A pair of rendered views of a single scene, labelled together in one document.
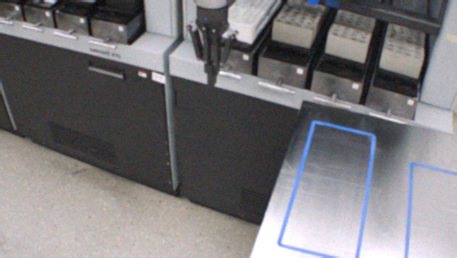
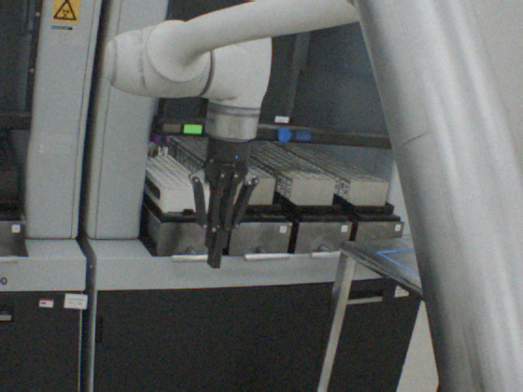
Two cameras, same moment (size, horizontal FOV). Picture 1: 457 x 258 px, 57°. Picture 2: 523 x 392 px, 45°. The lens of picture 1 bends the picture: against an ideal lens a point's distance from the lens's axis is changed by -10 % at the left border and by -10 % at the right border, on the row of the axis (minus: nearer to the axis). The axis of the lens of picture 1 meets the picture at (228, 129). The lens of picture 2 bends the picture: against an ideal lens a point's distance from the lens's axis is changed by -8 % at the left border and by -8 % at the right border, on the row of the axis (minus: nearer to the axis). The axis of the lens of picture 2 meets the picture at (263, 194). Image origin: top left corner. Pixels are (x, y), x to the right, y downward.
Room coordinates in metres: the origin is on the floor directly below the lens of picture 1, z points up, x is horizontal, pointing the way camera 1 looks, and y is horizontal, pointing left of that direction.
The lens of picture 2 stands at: (0.15, 0.88, 1.21)
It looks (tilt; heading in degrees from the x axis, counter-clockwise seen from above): 15 degrees down; 311
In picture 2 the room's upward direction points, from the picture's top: 9 degrees clockwise
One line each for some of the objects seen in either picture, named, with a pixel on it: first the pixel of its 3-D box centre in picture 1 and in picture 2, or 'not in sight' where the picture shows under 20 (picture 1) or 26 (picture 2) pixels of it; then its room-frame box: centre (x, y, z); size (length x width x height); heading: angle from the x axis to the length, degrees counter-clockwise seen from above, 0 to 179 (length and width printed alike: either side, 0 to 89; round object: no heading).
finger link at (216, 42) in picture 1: (216, 45); (228, 200); (0.97, 0.03, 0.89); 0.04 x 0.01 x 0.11; 159
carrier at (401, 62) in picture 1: (401, 62); (365, 192); (1.00, -0.45, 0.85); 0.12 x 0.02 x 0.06; 68
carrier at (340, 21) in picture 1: (352, 32); (291, 180); (1.14, -0.34, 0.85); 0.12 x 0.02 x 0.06; 69
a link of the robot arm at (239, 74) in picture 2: not in sight; (233, 59); (0.98, 0.06, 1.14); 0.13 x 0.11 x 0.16; 74
